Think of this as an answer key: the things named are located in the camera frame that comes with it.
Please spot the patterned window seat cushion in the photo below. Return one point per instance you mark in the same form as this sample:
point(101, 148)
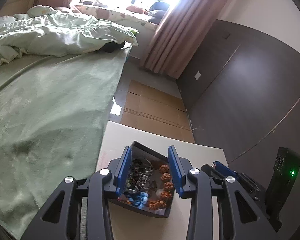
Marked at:
point(117, 16)

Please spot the black garment on bed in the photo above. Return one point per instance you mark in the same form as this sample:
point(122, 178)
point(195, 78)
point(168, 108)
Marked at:
point(112, 46)

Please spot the white pillow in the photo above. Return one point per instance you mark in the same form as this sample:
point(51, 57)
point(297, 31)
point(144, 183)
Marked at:
point(40, 10)

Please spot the dark pillows on sill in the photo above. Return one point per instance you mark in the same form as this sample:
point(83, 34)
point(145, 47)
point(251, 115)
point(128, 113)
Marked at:
point(157, 11)

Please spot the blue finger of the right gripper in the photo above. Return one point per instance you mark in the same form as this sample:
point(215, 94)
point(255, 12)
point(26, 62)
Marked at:
point(224, 170)

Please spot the light green crumpled duvet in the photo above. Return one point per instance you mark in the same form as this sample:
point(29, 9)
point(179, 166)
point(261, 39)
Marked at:
point(58, 35)

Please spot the white wall socket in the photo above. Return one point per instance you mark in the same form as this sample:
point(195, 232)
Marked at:
point(197, 75)

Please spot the right pink curtain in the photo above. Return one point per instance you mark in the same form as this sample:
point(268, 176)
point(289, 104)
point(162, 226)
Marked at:
point(179, 35)

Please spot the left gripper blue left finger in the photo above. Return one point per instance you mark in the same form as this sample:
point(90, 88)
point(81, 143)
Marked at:
point(122, 170)

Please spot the black jewelry box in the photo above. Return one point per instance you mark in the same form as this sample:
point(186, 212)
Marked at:
point(149, 188)

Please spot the bed with green sheet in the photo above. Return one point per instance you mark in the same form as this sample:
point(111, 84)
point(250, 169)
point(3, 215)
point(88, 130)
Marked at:
point(53, 114)

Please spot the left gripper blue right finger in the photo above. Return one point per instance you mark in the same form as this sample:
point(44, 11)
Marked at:
point(177, 171)

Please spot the flattened cardboard on floor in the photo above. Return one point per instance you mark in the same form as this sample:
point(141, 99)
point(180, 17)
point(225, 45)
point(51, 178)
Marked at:
point(151, 110)

